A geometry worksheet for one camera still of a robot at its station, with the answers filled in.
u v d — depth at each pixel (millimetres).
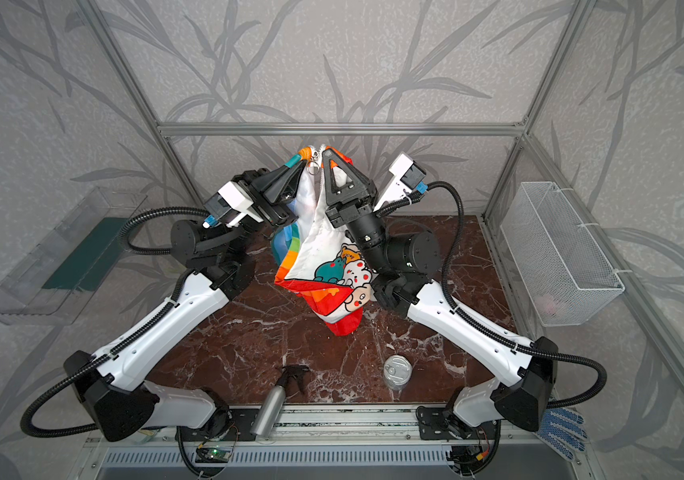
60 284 628
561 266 619
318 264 532
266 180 418
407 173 403
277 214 423
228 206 357
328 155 418
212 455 707
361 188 418
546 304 727
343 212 406
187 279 481
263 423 716
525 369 394
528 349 411
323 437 735
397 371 771
